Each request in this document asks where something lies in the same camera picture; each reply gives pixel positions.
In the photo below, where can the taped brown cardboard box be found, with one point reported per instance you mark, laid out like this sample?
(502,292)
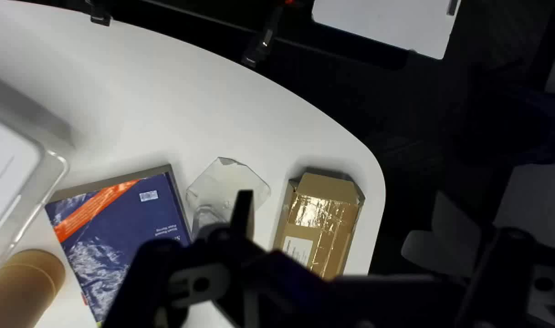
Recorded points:
(316,225)

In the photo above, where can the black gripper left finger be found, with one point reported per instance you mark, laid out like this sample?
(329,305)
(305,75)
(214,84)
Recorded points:
(168,279)

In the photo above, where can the tan insulated bottle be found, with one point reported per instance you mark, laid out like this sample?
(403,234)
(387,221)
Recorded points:
(18,292)

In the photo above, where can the white paper sheet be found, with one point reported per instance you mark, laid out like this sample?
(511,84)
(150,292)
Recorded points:
(380,24)

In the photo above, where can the clear lidded plastic container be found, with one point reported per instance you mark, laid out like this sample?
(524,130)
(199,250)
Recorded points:
(15,170)

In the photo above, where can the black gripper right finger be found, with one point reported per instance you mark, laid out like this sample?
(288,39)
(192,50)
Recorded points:
(515,285)

